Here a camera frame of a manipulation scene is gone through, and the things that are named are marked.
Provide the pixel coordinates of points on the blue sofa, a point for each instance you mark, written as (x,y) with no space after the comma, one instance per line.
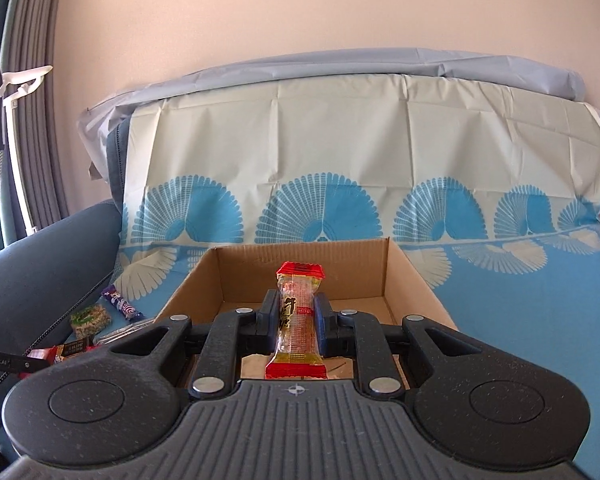
(30,270)

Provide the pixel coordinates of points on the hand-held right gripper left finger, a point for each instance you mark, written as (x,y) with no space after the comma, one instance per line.
(272,325)

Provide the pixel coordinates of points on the fan print cover sheet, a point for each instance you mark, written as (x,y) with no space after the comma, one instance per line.
(330,135)

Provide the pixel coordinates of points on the red snack packet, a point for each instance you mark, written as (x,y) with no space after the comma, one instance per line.
(50,352)

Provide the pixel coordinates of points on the grey curtain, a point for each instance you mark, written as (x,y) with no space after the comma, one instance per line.
(35,160)

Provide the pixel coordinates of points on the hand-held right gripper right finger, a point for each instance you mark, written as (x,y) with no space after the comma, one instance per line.
(322,327)

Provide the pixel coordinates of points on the cardboard box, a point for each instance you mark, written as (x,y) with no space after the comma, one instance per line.
(250,275)

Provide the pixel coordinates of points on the dark brown cracker packet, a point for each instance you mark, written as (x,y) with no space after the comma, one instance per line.
(75,346)

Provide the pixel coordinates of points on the garment steamer with white hanger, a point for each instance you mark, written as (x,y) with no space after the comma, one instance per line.
(0,125)

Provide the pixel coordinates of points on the grey-blue sheet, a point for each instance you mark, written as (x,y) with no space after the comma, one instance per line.
(330,62)

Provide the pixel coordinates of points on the clear red-ended snack packet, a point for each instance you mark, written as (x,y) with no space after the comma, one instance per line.
(295,330)

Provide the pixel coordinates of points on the green rice cracker packet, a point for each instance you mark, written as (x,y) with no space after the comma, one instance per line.
(90,321)

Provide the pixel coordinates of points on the purple snack packet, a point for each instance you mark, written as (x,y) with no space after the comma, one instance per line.
(121,304)

